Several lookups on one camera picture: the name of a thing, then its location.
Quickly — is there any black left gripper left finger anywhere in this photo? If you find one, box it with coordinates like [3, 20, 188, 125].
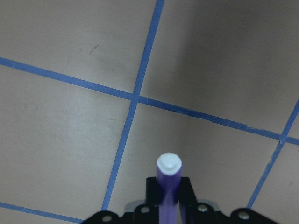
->
[145, 177, 164, 211]

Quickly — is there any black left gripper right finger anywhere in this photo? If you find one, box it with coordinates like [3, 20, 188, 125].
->
[178, 177, 197, 224]

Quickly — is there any purple highlighter pen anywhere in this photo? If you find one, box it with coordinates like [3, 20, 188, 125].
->
[157, 153, 182, 224]

